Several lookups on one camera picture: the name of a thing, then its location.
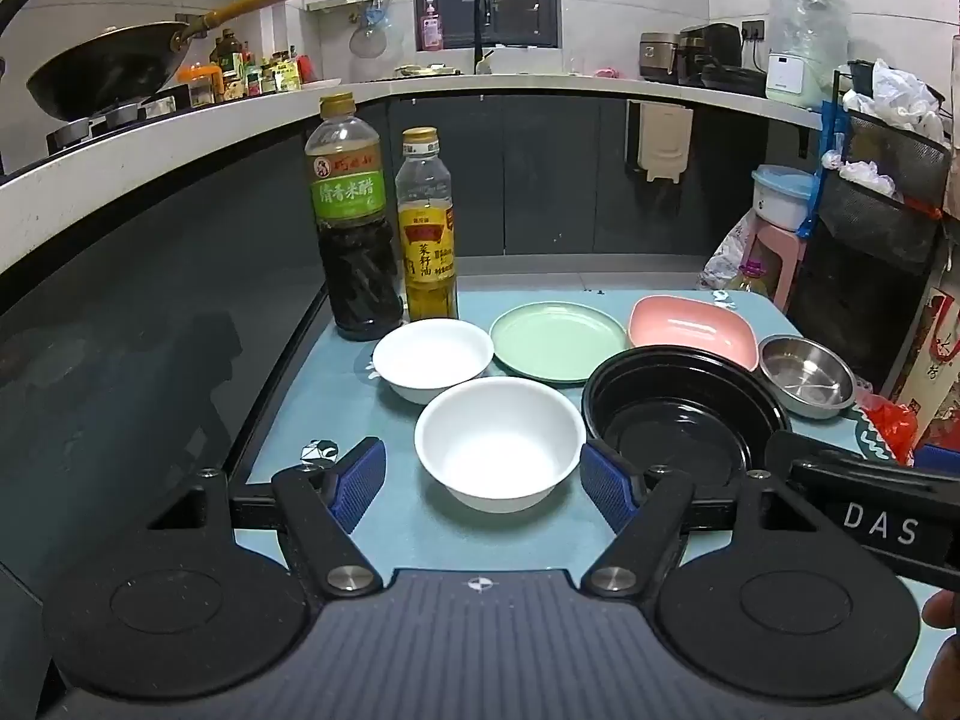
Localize pink plastic stool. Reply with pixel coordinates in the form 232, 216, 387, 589
742, 221, 807, 312

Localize blue plastic strip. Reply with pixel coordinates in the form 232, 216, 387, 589
802, 101, 841, 241

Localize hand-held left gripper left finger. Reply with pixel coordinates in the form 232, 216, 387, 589
146, 436, 387, 599

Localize group of condiment bottles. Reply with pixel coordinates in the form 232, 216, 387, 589
208, 28, 323, 100

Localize floral plastic bag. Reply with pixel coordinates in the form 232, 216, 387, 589
697, 210, 758, 293

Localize dark kitchen cabinets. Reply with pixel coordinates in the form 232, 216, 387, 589
0, 86, 803, 593

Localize large oil jug purple cap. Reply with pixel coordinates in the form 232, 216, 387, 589
727, 259, 773, 297

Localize silver rice cooker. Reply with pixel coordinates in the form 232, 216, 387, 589
639, 31, 683, 83

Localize gas stove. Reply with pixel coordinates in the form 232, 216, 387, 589
45, 82, 192, 158

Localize white plastic bags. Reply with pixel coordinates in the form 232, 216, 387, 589
844, 58, 946, 143

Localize dark vinegar bottle green label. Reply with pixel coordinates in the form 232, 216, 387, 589
304, 92, 406, 342

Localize red plastic bag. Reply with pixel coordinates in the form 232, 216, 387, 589
855, 394, 920, 466

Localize hanging clear plastic item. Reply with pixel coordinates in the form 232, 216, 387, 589
349, 4, 395, 59

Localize white kitchen countertop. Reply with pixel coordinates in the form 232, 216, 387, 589
0, 73, 833, 271

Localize blue printed tablecloth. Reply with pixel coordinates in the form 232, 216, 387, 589
225, 286, 942, 720

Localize stainless steel bowl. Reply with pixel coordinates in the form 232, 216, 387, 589
757, 335, 857, 419

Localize orange container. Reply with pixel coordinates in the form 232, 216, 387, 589
178, 64, 226, 107

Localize white countertop appliance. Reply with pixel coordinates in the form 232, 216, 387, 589
765, 51, 830, 110

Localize pink bowl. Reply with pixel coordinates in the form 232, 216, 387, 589
627, 295, 758, 372

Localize person's right hand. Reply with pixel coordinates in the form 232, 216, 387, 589
921, 591, 960, 720

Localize green plate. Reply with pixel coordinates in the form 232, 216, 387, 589
489, 301, 629, 385

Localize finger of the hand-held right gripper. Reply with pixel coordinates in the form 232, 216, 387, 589
763, 429, 863, 488

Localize yellow cooking oil bottle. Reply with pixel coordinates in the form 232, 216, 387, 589
395, 126, 460, 322

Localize black round bowl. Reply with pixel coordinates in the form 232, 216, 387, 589
581, 346, 792, 492

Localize beige hanging bin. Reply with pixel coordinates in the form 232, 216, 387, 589
626, 99, 695, 185

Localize black wok wooden handle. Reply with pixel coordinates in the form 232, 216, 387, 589
26, 0, 305, 121

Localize red and white paper bag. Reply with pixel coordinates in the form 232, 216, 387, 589
889, 285, 960, 451

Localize black air fryer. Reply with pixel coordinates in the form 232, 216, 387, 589
679, 22, 743, 87

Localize white bowl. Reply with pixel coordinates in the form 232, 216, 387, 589
414, 377, 587, 513
373, 319, 494, 404

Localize black mesh rack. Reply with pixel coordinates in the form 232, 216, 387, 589
787, 60, 960, 391

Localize white container blue lid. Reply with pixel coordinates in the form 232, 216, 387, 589
752, 163, 818, 233

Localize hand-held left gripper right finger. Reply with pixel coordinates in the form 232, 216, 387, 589
581, 441, 815, 601

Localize clear plastic bag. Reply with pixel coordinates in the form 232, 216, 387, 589
772, 0, 848, 61

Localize black electric grill pan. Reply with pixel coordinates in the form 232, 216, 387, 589
701, 64, 767, 98

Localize black faucet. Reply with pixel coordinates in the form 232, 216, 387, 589
472, 0, 496, 76

